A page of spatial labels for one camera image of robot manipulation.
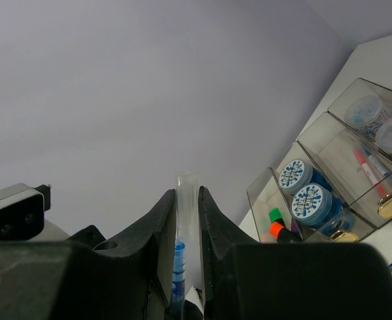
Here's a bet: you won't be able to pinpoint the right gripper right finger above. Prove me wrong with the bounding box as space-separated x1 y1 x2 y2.
198 187 392 319

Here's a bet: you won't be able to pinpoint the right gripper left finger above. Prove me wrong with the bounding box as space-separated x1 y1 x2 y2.
0 189 176 319

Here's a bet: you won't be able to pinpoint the blue pen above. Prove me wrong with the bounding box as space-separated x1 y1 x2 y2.
171 172 200 319

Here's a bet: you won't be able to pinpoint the orange cap black highlighter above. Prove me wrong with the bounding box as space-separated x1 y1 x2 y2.
269 221 301 243

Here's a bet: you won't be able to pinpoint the green cap black highlighter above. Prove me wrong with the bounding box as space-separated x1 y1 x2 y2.
269 207 284 225

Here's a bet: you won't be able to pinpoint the blue white tape roll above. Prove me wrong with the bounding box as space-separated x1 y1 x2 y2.
278 159 332 195
291 183 355 236

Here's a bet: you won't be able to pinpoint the pink white pen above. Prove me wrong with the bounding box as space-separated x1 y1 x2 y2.
361 144 391 177
353 149 387 197

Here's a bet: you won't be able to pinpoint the clear jar blue pins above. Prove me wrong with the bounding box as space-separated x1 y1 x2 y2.
344 95 392 135

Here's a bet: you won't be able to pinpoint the purple cap black highlighter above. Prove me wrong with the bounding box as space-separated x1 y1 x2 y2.
291 218 301 237

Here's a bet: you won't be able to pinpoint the clear compartment organizer tray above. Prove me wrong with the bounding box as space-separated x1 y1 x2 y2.
247 79 392 243

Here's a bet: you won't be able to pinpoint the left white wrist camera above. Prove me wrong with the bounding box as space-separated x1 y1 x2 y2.
0 183 51 241

